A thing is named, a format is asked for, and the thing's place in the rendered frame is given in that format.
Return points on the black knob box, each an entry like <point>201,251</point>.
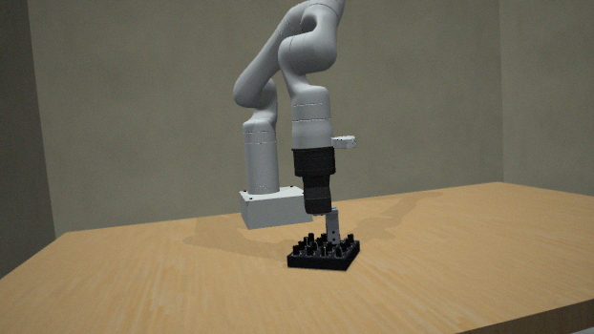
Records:
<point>322,254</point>

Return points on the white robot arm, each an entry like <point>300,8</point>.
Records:
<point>295,54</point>

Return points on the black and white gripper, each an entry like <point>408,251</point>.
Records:
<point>314,160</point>

